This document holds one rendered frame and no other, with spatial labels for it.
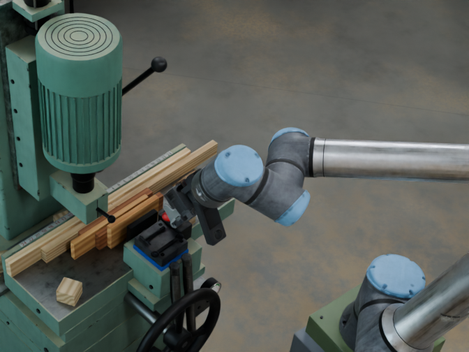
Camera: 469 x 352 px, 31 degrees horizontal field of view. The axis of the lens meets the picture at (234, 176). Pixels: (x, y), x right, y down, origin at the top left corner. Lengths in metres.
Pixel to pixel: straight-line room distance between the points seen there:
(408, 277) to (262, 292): 1.11
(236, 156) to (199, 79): 2.41
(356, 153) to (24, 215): 0.91
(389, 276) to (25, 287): 0.90
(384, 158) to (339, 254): 1.61
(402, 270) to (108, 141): 0.84
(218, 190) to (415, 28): 3.13
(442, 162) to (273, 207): 0.37
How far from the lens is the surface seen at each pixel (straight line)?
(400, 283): 2.22
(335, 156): 1.87
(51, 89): 1.79
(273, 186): 1.78
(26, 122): 1.99
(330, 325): 2.43
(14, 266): 2.09
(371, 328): 2.13
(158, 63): 1.84
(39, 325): 2.15
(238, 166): 1.75
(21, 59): 1.87
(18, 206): 2.26
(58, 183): 2.08
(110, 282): 2.09
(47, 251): 2.11
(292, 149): 1.88
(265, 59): 4.33
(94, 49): 1.75
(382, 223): 3.61
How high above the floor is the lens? 2.54
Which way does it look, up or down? 44 degrees down
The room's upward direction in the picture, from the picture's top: 8 degrees clockwise
